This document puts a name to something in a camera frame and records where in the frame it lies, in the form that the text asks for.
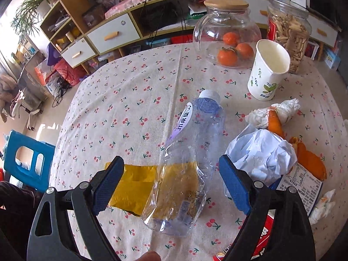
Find tangerine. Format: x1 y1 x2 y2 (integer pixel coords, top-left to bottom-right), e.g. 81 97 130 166
236 43 254 60
217 47 239 67
223 32 241 47

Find yellow foil wrapper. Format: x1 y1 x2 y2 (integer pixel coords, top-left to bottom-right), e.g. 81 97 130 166
105 161 202 218

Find black floor cables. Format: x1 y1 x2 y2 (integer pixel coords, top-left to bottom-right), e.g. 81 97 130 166
52 76 72 106

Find clear plastic jar of seeds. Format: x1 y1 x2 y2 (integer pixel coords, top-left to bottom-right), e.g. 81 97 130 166
266 0 313 74

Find clear plastic bottle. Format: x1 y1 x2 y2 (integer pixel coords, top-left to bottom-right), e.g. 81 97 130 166
141 89 227 236

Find chair with clothes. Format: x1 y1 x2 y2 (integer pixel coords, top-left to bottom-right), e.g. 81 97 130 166
0 73 44 123

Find wooden media cabinet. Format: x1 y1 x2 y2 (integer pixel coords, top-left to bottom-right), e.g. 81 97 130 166
39 0 343 68

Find small white drawer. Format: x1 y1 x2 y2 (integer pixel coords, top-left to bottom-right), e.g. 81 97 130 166
61 37 96 68

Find white printed packet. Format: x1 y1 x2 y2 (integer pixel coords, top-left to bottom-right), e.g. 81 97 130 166
268 163 324 218

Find wooden pitcher lid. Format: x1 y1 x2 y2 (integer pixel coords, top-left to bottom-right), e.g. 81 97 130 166
204 0 249 13

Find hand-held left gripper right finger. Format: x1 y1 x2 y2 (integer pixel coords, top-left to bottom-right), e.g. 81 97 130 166
218 154 317 261

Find glass pitcher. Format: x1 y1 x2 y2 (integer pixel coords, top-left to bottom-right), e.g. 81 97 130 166
192 7 262 69

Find purple bag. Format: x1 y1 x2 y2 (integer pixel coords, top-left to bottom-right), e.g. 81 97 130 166
46 42 64 66

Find red plastic bag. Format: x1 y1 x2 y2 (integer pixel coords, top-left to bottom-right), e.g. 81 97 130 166
54 58 87 87

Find green potted plant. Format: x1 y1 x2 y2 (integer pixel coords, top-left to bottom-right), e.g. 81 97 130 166
11 0 57 33

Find dark clothing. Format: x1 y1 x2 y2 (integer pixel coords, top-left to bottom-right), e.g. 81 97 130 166
0 181 36 261

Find person's left hand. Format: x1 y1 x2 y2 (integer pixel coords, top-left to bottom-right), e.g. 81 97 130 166
137 251 161 261

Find cherry print tablecloth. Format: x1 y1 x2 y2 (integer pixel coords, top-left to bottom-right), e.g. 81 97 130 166
49 43 348 261

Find blue white box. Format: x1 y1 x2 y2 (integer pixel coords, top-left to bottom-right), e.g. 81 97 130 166
325 46 340 68

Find black power cable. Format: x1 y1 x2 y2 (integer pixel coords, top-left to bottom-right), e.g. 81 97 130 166
143 0 191 41

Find orange white bag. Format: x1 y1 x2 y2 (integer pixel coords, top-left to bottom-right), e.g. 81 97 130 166
35 60 55 86

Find orange peel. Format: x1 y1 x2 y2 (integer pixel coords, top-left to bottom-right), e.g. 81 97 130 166
268 109 286 139
289 137 327 181

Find blue plastic stool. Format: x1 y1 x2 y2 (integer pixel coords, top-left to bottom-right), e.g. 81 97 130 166
3 130 56 193

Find white paper cup green print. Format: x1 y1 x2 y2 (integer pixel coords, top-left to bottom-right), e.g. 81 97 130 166
247 39 291 102

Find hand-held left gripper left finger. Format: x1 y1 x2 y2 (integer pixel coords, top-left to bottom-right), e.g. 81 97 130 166
27 156 125 261

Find white green box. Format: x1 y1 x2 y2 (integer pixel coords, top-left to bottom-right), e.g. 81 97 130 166
189 1 207 19

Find crumpled white paper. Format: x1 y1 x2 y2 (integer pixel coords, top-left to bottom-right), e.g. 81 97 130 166
225 129 298 187

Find red snack packet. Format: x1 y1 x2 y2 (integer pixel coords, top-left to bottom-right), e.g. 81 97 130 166
212 215 275 261

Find wide white drawer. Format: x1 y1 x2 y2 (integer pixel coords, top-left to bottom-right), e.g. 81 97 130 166
230 0 272 25

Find printed tissue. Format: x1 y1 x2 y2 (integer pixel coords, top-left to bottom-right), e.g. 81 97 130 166
244 99 301 129
308 189 338 226

